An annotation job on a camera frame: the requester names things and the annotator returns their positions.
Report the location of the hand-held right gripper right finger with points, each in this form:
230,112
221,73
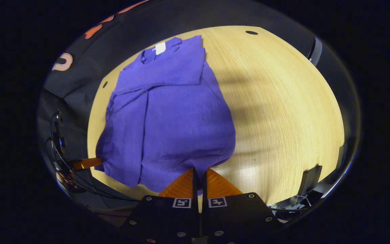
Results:
235,217

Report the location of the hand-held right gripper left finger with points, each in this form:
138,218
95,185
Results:
168,217

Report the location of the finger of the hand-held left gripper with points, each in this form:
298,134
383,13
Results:
86,163

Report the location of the purple jacket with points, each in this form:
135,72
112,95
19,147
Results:
174,118

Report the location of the black backdrop cloth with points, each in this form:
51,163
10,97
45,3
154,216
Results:
80,71

